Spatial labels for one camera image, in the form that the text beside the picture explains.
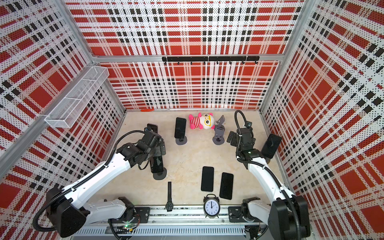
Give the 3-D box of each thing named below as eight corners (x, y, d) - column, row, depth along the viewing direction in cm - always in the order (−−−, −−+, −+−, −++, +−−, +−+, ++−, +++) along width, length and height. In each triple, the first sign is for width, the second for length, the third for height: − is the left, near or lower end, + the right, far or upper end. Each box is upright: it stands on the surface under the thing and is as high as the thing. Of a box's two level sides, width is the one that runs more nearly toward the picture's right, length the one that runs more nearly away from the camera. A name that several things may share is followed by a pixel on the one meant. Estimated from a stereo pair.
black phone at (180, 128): (175, 141, 104) (172, 128, 92) (179, 130, 110) (176, 117, 99) (185, 142, 103) (183, 129, 92) (188, 131, 109) (186, 118, 98)
